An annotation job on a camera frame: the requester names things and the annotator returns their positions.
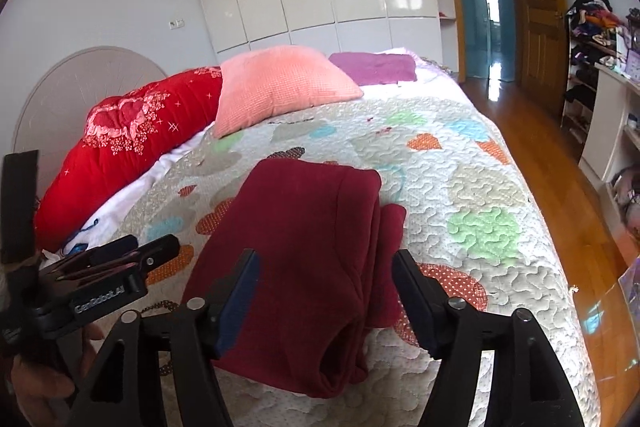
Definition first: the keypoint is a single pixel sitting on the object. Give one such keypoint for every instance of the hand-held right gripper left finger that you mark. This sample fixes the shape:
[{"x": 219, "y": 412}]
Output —
[{"x": 240, "y": 302}]

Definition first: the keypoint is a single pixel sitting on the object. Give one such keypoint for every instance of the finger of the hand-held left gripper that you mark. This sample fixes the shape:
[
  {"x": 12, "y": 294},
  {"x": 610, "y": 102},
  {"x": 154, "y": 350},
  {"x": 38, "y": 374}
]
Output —
[
  {"x": 160, "y": 249},
  {"x": 117, "y": 249}
]

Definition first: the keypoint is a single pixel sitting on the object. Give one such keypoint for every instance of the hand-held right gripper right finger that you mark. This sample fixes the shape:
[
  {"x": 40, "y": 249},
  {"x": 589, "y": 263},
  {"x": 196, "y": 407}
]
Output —
[{"x": 415, "y": 302}]

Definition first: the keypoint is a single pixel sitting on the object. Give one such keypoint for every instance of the dark red fleece garment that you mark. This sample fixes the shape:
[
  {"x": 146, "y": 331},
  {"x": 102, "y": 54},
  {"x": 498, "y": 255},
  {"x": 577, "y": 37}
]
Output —
[{"x": 300, "y": 232}]

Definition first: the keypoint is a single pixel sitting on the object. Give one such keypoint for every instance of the pile of clothes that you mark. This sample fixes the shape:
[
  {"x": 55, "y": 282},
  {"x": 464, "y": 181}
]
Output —
[{"x": 595, "y": 14}]

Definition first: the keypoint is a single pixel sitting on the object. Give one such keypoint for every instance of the person's left hand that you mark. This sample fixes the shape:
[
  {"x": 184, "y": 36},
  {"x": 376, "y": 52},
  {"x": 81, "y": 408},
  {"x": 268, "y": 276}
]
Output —
[{"x": 35, "y": 387}]

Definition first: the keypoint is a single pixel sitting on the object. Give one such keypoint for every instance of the white bed sheet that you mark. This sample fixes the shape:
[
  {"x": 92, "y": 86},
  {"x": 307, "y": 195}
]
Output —
[{"x": 130, "y": 192}]

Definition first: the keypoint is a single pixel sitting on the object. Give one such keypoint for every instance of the red embroidered pillow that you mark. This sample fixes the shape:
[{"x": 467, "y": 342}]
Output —
[{"x": 100, "y": 167}]

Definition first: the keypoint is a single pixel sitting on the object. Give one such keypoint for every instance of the patchwork quilted bedspread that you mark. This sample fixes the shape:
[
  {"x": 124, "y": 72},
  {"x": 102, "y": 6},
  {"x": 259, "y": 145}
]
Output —
[{"x": 450, "y": 187}]

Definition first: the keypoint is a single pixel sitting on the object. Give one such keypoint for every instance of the round beige headboard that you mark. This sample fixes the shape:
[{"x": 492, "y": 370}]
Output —
[{"x": 60, "y": 87}]

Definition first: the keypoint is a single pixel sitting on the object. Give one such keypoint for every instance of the pink pillow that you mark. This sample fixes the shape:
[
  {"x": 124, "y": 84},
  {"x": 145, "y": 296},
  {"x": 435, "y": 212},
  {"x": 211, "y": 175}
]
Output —
[{"x": 280, "y": 87}]

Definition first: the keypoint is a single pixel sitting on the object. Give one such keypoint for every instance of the dark patterned bag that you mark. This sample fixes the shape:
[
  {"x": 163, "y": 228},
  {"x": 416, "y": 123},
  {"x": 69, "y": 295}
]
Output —
[{"x": 627, "y": 194}]

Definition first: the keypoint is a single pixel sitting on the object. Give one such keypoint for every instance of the purple folded cloth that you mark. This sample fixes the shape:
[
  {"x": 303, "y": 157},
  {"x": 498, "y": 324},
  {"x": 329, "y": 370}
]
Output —
[{"x": 375, "y": 67}]

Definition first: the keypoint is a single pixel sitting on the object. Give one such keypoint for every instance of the white desk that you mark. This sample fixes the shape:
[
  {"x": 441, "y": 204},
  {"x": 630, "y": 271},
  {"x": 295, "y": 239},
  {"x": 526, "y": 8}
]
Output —
[{"x": 605, "y": 127}]

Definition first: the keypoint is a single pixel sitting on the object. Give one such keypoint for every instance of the white shoe rack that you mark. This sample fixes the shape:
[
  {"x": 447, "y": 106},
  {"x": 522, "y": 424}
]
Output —
[{"x": 575, "y": 97}]

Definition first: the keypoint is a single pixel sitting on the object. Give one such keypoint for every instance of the wooden door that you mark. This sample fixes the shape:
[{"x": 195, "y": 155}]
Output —
[{"x": 540, "y": 32}]

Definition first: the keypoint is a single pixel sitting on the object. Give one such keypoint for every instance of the blue glass door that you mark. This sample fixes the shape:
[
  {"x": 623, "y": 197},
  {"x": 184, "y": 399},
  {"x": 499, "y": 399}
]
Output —
[{"x": 470, "y": 7}]

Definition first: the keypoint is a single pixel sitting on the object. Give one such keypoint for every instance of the purple printed box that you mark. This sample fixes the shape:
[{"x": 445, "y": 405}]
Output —
[{"x": 631, "y": 57}]

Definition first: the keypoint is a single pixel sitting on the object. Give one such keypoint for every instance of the wall socket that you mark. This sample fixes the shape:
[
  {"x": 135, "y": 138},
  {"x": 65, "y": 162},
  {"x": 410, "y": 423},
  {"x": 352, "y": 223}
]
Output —
[{"x": 177, "y": 24}]

